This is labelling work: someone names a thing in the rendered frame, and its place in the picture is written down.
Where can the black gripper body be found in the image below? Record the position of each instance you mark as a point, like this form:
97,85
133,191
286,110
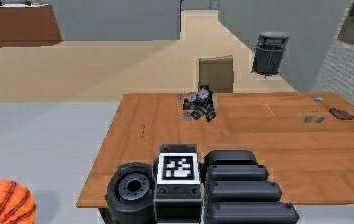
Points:
130,193

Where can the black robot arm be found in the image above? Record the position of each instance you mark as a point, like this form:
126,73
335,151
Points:
225,193

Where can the orange striped ball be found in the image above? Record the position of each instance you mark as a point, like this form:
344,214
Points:
6,203

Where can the brown wooden table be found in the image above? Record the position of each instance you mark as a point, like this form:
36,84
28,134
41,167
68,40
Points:
251,146

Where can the brown wooden chair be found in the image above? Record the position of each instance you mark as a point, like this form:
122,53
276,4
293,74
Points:
216,74

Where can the small grey round object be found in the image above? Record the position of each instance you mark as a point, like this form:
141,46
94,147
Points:
319,119
308,119

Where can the dark grey waste bin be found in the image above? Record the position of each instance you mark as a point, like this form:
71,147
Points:
268,55

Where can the reddish brown wooden cabinet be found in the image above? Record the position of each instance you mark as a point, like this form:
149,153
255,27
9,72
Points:
18,26

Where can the small pale blue object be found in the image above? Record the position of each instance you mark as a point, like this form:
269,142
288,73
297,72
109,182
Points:
317,99

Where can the dark brown flat object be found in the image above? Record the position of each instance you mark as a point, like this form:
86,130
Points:
341,114

